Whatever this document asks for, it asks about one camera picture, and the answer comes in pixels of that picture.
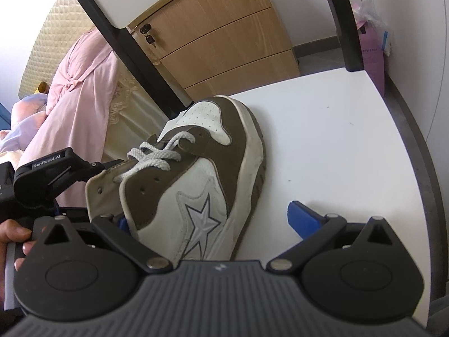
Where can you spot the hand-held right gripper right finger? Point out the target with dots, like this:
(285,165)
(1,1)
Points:
(303,217)

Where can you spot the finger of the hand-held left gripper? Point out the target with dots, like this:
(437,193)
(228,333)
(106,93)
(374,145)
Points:
(105,166)

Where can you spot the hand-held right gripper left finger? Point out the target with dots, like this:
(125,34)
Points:
(122,224)

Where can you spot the white shoelace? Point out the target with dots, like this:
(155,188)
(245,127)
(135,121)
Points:
(154,156)

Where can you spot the white and brown sneaker shoe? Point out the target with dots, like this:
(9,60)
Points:
(210,168)

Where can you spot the cream lace bed skirt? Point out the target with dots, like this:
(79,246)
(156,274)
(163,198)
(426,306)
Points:
(129,119)

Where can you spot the person's left hand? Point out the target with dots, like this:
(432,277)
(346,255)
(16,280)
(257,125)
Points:
(14,231)

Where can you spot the pink bed sheet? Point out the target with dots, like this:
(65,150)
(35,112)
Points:
(80,112)

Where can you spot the pastel blanket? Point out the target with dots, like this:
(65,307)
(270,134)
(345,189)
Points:
(24,116)

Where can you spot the yellow plush toy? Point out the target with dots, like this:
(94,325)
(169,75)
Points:
(42,87)

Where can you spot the black cabinet keys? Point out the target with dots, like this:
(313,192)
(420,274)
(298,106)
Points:
(149,35)

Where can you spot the cream quilted headboard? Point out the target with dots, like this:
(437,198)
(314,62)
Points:
(49,38)

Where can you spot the pink cardboard box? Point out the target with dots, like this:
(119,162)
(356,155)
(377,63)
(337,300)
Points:
(373,52)

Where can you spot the wooden drawer cabinet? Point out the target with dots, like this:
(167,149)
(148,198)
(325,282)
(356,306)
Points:
(224,31)

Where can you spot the clear plastic bag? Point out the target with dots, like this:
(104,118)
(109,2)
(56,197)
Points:
(370,10)

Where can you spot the white chair with black frame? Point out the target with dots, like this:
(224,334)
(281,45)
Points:
(333,140)

